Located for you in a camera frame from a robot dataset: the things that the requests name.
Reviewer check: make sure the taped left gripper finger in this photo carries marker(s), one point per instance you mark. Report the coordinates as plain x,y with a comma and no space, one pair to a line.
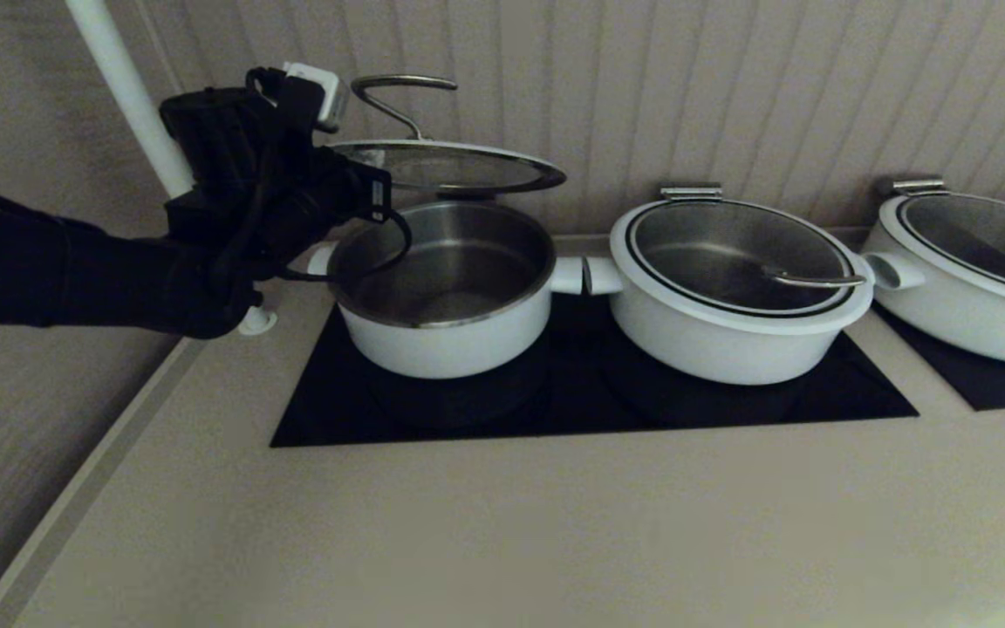
370,164
370,153

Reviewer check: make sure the white round pole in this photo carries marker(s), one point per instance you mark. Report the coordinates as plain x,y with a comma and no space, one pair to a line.
123,78

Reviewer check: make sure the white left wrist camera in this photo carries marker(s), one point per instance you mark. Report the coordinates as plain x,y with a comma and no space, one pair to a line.
317,92

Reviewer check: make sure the white pot steel interior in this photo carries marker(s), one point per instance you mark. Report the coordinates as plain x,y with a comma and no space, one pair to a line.
712,358
450,349
974,331

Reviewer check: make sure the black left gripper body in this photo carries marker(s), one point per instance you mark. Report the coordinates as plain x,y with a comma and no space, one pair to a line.
319,205

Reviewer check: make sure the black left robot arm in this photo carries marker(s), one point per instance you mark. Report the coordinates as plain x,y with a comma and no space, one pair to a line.
75,279

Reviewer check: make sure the small black glass hob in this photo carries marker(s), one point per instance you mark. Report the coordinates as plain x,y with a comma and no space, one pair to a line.
991,384

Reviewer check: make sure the large black glass hob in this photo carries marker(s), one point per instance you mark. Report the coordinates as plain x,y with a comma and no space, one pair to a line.
572,410

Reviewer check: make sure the glass pot lid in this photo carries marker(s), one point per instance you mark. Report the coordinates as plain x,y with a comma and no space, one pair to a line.
450,166

